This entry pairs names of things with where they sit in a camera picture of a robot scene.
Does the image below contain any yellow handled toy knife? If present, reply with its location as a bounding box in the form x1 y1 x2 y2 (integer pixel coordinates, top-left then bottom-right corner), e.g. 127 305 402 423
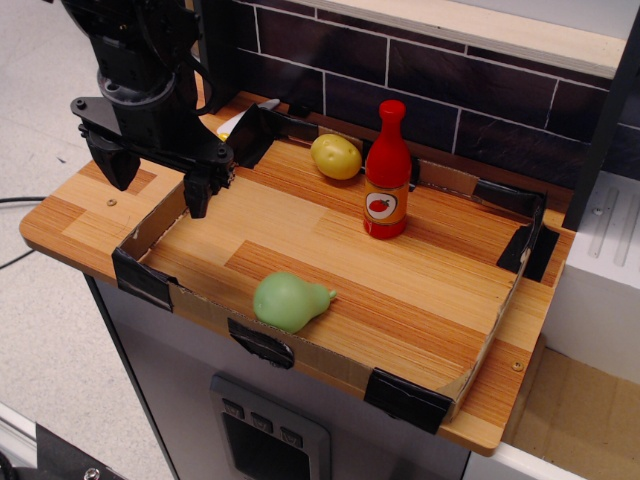
216 98 281 141

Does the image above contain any grey oven control panel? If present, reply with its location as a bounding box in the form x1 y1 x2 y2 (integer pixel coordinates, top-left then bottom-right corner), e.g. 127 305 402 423
209 374 332 480

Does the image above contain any black cable on floor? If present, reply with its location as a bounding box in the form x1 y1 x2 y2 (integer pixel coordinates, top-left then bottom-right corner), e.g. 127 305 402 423
0 195 47 271

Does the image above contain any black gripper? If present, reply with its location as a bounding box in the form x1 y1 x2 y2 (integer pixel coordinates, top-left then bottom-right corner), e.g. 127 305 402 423
71 74 234 219

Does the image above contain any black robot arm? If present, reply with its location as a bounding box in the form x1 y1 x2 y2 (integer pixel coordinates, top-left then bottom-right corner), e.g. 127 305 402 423
63 1 234 219

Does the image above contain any red hot sauce bottle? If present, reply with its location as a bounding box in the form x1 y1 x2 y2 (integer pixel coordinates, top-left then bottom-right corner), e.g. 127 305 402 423
364 100 412 239

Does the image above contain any white toy sink unit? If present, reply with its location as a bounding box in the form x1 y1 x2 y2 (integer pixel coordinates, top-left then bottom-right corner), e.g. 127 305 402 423
543 172 639 383

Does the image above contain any green toy pear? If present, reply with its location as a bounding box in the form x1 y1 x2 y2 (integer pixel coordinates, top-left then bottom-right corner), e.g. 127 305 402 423
253 272 337 333

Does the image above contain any yellow toy potato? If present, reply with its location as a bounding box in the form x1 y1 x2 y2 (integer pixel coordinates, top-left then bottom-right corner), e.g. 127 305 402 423
310 134 362 180

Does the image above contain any cardboard fence with black tape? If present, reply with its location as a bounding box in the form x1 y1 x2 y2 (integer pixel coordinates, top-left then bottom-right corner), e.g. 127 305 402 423
112 106 557 433

